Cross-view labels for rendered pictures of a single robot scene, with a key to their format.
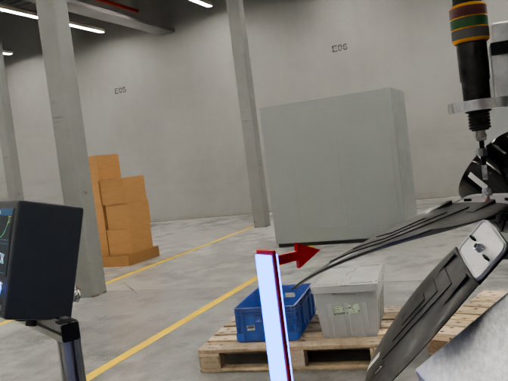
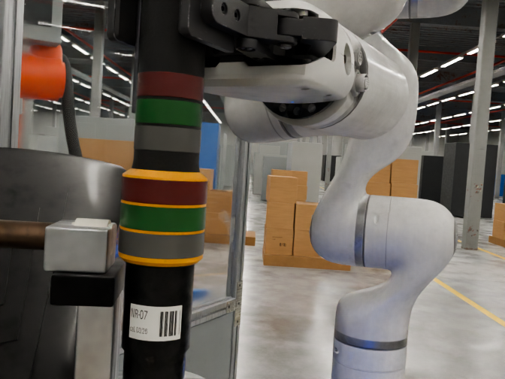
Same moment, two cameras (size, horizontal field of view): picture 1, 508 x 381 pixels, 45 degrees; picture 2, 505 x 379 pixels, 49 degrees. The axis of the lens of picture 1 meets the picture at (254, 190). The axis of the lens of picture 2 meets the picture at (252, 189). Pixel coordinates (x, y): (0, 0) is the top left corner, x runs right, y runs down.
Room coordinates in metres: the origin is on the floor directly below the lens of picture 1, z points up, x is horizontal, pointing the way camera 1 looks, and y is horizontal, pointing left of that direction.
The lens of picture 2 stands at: (1.03, -0.36, 1.43)
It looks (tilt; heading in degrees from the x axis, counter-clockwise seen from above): 3 degrees down; 156
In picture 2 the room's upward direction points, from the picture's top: 4 degrees clockwise
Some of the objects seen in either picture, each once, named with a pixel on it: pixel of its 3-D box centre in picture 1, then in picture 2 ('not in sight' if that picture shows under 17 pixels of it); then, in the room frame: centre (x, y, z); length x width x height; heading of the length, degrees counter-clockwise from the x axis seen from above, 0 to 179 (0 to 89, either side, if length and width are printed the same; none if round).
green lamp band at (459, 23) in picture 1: (469, 23); (163, 214); (0.75, -0.28, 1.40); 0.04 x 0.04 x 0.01
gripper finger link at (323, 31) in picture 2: not in sight; (296, 42); (0.74, -0.21, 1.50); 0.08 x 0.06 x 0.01; 6
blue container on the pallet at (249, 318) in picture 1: (277, 311); not in sight; (3.99, -0.05, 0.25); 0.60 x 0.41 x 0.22; 164
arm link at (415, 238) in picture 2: not in sight; (394, 269); (0.30, 0.23, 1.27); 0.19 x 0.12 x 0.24; 48
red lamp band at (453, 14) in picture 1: (468, 13); (164, 189); (0.75, -0.28, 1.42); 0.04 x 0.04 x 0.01
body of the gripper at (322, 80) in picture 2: not in sight; (270, 56); (0.68, -0.20, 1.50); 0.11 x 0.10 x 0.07; 127
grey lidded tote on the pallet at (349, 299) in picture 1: (352, 298); not in sight; (3.85, -0.53, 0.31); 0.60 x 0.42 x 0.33; 164
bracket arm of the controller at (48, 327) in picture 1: (46, 321); not in sight; (1.04, 0.38, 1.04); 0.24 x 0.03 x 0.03; 37
